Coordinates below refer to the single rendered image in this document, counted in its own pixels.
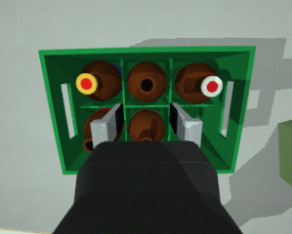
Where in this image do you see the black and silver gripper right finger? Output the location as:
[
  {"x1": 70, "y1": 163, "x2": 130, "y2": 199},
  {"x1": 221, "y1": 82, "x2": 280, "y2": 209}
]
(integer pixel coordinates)
[{"x1": 169, "y1": 103, "x2": 202, "y2": 147}]

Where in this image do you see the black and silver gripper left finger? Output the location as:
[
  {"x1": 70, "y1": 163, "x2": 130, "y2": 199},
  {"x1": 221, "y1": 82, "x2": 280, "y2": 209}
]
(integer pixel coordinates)
[{"x1": 91, "y1": 103, "x2": 124, "y2": 148}]

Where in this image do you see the green bottle crate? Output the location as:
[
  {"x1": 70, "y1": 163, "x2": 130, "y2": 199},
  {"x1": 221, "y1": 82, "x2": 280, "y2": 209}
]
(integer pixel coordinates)
[{"x1": 38, "y1": 46, "x2": 236, "y2": 175}]

